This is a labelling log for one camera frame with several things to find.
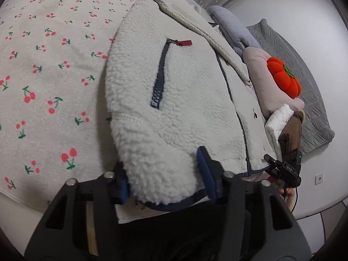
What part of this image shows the orange pumpkin plush cushion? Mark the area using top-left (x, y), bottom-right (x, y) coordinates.
top-left (267, 57), bottom-right (301, 98)

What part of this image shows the pink folded blanket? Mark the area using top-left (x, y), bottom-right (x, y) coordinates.
top-left (243, 47), bottom-right (304, 119)

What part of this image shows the white fleece zip jacket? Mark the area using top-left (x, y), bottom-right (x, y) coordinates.
top-left (105, 0), bottom-right (273, 206)

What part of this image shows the person's right hand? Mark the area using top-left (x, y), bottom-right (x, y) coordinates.
top-left (277, 186), bottom-right (297, 210)

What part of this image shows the light blue folded blanket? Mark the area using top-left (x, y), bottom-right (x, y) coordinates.
top-left (207, 5), bottom-right (261, 57)

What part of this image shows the white quilted folded garment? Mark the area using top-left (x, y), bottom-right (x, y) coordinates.
top-left (265, 104), bottom-right (294, 161)

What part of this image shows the grey quilted pillow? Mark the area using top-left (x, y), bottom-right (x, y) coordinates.
top-left (248, 18), bottom-right (335, 154)

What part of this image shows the cherry print white blanket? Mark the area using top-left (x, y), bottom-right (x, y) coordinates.
top-left (0, 0), bottom-right (157, 225)

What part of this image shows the brown folded garment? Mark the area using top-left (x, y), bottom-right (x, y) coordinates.
top-left (278, 110), bottom-right (305, 160)

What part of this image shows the white wall socket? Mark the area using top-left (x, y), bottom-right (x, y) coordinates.
top-left (315, 173), bottom-right (323, 185)

